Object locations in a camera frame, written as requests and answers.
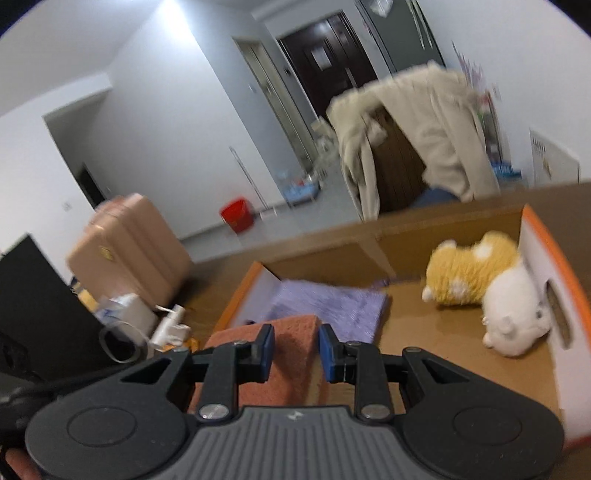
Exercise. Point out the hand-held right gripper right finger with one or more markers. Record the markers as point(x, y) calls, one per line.
point(328, 355)

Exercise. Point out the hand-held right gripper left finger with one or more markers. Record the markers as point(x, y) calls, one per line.
point(265, 346)

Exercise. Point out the orange-brown towel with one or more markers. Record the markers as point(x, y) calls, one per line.
point(295, 369)

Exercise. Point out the orange cardboard box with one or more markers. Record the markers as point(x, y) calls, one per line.
point(415, 323)

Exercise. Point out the purple fluffy towel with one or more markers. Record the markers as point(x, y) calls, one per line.
point(323, 309)

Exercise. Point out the orange cloth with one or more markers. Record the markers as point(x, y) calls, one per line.
point(190, 344)

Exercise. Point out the white bottle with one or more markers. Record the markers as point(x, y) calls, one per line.
point(166, 325)

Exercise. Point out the red bucket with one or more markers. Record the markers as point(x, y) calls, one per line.
point(238, 214)

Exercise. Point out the white box-shaped device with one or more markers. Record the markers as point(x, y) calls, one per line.
point(134, 314)

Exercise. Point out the pink suitcase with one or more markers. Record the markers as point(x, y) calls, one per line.
point(134, 258)

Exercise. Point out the yellow and white plush toy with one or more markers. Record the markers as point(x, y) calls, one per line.
point(466, 277)

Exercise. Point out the blue floor rack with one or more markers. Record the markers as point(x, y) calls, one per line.
point(300, 191)

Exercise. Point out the metal mop pole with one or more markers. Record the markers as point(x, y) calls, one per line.
point(249, 180)

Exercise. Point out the blue cloth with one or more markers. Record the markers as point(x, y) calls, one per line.
point(434, 197)

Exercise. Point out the brown chair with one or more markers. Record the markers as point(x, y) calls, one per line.
point(397, 170)

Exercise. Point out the white plastic bags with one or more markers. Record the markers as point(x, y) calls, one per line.
point(325, 147)

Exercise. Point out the black monitor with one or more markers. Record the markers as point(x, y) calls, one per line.
point(37, 314)

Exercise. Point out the grey interior door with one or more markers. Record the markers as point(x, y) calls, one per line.
point(277, 101)

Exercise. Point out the beige coat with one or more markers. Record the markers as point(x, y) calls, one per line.
point(443, 138)

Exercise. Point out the blue bottle pack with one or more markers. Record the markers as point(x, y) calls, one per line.
point(505, 171)

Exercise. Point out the dark entrance door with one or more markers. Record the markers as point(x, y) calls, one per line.
point(332, 83)

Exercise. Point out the paper door notice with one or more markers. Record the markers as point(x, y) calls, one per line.
point(321, 58)

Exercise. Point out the grey refrigerator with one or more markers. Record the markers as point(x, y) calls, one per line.
point(401, 37)

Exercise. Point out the white wall heater panel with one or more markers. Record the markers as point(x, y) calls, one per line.
point(554, 159)

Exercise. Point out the colourful wall decoration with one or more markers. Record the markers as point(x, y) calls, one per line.
point(480, 87)

